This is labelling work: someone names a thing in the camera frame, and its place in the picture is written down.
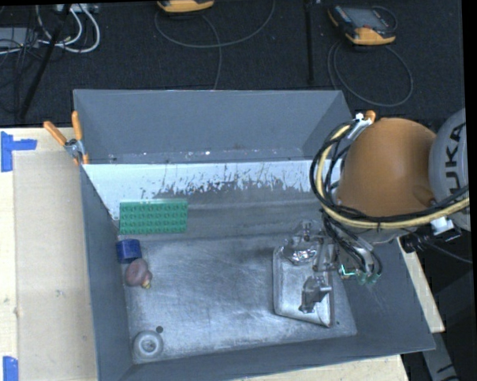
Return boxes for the blue cup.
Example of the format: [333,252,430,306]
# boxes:
[114,237,143,265]

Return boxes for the grey metal bin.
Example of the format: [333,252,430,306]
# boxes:
[72,73,438,381]

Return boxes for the clear round glass thing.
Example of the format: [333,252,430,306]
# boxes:
[132,329,166,360]

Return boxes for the pale wood flat board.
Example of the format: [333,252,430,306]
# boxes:
[8,147,99,381]

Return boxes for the pale grey metal gripper finger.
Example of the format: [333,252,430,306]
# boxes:
[298,275,334,315]
[286,219,320,266]

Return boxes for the brown toy food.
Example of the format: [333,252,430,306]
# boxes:
[124,256,155,291]

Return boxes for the dark green flat block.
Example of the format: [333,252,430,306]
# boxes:
[117,197,191,237]

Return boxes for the black cylinder on white bracket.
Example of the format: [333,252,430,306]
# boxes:
[397,214,463,256]

